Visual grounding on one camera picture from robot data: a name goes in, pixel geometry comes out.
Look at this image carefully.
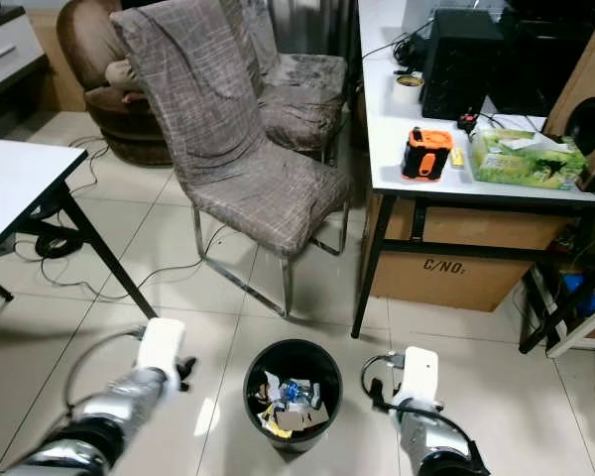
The black round rubbish bin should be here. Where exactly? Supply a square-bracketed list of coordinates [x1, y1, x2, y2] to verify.
[243, 339, 344, 455]

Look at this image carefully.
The brown cardboard scrap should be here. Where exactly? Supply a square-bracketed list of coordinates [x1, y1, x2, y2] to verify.
[283, 401, 331, 437]

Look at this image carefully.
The blue crumpled plastic bottle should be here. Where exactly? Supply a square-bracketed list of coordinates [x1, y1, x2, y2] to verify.
[278, 379, 318, 411]

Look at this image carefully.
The yellow wrapper scrap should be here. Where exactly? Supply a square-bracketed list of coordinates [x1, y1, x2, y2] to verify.
[258, 405, 294, 439]

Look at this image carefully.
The large brown cardboard box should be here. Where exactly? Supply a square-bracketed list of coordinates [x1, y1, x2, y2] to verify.
[361, 190, 578, 314]

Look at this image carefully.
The black and white folding rack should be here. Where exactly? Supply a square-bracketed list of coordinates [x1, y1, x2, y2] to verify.
[520, 260, 595, 359]

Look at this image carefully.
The blue packet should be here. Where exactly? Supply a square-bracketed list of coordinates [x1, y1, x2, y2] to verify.
[562, 272, 595, 310]

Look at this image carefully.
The orange and black tool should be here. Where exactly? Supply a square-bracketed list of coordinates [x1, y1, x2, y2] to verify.
[401, 125, 455, 182]

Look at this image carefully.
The grey covered chrome-leg chair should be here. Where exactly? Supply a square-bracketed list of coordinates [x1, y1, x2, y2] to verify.
[241, 0, 351, 166]
[109, 0, 354, 318]

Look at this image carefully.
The white table with black legs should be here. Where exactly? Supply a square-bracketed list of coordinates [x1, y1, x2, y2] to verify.
[0, 137, 162, 320]

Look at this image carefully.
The green tissue box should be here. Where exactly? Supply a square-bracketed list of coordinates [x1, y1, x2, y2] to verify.
[468, 128, 587, 190]

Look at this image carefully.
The beige cushion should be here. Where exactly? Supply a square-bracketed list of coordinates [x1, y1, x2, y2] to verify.
[103, 56, 146, 102]

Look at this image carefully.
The white tape roll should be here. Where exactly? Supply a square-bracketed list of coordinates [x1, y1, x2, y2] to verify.
[392, 72, 426, 106]

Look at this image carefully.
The brown round armchair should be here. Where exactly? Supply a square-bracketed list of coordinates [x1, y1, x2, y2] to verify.
[56, 0, 176, 168]

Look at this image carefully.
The black ribbed box device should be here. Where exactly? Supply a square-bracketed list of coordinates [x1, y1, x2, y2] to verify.
[418, 8, 504, 121]

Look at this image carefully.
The wooden loudspeaker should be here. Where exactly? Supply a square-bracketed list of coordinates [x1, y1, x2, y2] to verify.
[542, 28, 595, 195]

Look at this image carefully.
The white drawer cabinet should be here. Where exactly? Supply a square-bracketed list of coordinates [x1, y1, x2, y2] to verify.
[0, 6, 47, 102]

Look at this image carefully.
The black monitor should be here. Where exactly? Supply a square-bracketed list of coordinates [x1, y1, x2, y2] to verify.
[499, 0, 595, 116]

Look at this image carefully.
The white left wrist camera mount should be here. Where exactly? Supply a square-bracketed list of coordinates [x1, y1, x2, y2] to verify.
[136, 317, 188, 383]

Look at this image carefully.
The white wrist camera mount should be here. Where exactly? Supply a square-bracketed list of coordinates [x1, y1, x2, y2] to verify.
[397, 346, 441, 411]
[136, 317, 188, 383]

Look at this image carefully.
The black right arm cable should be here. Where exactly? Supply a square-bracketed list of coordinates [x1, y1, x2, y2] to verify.
[360, 352, 489, 473]

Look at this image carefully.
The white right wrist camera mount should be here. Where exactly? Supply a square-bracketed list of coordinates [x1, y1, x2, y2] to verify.
[397, 346, 441, 411]

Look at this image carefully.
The coiled black floor cable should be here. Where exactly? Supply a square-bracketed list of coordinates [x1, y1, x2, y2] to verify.
[34, 222, 88, 262]

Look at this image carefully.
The white desk with black frame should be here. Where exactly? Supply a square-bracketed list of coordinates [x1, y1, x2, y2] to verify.
[349, 0, 595, 340]

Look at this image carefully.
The black plug with red switch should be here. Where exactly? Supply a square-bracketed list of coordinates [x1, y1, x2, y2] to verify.
[457, 110, 483, 134]

